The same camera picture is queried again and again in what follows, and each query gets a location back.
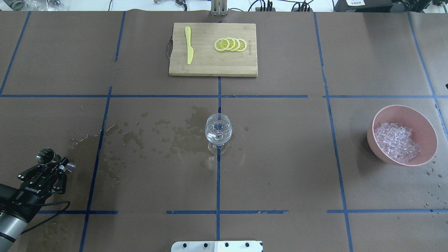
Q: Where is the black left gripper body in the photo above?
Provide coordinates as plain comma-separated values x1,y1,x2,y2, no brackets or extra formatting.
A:
0,175,53,221

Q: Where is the steel double jigger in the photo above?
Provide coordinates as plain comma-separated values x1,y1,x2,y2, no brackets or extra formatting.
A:
36,147,76,172

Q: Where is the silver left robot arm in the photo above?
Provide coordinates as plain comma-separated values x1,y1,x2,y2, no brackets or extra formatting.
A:
0,157,72,252

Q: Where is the clear wine glass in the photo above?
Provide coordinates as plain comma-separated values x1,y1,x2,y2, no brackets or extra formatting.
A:
205,113,233,156

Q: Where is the pile of clear ice cubes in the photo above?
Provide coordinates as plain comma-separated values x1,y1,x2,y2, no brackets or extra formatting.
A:
374,122,422,164

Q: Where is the bamboo cutting board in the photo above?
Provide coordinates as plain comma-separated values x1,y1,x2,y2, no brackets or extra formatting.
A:
169,22,259,77

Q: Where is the yellow plastic knife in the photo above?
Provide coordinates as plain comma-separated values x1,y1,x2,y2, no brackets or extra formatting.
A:
184,27,194,64

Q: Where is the pink plastic bowl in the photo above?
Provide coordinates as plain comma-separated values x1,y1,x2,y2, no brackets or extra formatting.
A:
367,105,438,167

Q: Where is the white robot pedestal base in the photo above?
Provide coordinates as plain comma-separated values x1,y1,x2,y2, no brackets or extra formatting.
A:
171,240,264,252

